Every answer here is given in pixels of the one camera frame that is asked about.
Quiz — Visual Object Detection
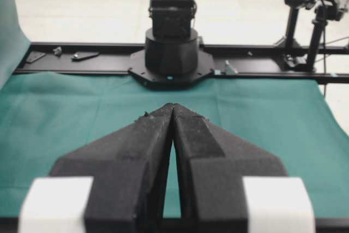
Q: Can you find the flat black bracket plate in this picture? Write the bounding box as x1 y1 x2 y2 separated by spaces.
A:
71 51 100 62

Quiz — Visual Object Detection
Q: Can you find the black camera stand post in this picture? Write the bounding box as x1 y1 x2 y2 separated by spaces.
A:
274 0 300 51

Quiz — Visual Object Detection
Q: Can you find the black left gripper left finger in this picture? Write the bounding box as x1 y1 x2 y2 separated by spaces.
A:
18 103 175 233

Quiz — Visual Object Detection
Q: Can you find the small black bracket plate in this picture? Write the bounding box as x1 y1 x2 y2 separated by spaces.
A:
26 51 46 64

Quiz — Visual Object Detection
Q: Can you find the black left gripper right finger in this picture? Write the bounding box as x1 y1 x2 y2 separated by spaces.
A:
172 103 318 233

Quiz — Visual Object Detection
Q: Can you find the black aluminium rail frame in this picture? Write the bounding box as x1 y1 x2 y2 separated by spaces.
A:
14 43 348 86

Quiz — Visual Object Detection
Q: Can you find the green table cloth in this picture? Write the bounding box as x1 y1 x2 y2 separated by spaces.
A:
1 0 348 218

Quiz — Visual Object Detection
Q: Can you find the small metal corner bracket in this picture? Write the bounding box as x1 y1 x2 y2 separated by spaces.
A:
225 60 238 75

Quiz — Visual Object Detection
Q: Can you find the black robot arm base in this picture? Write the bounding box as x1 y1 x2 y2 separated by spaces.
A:
128 0 214 86

